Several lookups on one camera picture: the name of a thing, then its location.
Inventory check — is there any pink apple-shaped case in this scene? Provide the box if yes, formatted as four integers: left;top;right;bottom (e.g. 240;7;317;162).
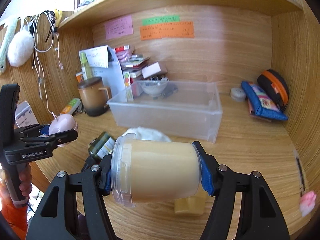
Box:
48;114;78;135

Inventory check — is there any dark green glass bottle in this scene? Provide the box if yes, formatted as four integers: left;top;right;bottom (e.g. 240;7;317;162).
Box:
88;131;116;161

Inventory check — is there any yellow lotion tube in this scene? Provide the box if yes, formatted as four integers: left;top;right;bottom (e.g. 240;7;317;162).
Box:
174;191;208;216

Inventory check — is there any white drawstring pouch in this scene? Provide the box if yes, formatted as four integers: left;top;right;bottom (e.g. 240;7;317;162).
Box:
122;127;171;142

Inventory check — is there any clear jar yellow cream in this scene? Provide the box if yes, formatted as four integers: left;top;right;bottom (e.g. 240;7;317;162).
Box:
110;134;201;207

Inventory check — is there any orange sleeve forearm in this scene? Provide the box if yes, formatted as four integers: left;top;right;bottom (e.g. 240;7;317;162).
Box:
1;182;28;239

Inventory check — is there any person's left hand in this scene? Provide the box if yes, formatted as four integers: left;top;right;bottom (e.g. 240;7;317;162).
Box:
19;164;33;197

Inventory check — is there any white blue tissue box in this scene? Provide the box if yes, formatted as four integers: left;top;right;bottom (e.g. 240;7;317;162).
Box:
15;101;39;128

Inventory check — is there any green orange candy pack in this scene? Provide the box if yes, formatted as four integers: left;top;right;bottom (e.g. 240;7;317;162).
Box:
60;98;81;115

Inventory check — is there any pink white paw eraser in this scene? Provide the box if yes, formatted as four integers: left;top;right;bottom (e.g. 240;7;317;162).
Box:
299;191;317;217

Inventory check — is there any brown mug wooden lid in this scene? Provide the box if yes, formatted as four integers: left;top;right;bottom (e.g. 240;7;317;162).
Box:
77;76;112;116

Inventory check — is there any yellow green spray bottle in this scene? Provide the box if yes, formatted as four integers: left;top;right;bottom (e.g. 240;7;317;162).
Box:
80;52;93;80

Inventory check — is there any white fluffy plush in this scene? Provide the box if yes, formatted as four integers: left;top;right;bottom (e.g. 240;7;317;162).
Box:
7;29;34;67

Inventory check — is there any fruit sticker strip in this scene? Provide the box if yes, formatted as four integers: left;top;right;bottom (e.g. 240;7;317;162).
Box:
123;71;134;102

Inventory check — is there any white grey paper folder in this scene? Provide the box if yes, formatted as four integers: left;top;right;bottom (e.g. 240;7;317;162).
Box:
79;46;125;96

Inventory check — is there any stack of books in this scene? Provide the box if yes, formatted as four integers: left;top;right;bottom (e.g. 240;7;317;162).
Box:
120;55;150;84

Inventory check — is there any blue patchwork pouch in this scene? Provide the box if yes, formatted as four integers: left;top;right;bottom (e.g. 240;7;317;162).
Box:
241;81;288;121

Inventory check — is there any red white tube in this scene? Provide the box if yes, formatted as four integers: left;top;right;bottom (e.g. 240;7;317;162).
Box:
113;45;130;53

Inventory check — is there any bowl of buttons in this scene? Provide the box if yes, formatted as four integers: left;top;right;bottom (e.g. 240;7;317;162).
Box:
139;77;169;98

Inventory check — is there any small white round container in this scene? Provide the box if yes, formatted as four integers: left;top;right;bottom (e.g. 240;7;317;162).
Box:
230;87;246;102

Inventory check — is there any pink white small box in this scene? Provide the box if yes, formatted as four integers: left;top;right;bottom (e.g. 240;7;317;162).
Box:
142;62;168;79

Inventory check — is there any clear plastic storage bin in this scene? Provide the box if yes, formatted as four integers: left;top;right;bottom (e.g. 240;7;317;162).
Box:
107;81;223;142

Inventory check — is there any pink sticky note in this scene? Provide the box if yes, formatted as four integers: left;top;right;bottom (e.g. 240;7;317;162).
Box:
104;15;133;40

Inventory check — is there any black orange zip case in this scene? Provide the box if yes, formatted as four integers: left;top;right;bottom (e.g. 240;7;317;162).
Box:
257;69;290;112

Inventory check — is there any green sticky note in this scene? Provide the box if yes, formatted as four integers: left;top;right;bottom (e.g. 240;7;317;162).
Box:
142;15;180;26

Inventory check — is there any orange paper note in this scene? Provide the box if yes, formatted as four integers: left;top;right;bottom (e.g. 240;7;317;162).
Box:
139;21;195;41

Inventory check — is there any white earphone cable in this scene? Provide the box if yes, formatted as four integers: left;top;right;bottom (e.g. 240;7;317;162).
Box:
23;10;65;120

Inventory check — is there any pink cable in bag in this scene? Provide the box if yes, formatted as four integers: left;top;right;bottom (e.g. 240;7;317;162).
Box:
116;45;135;63

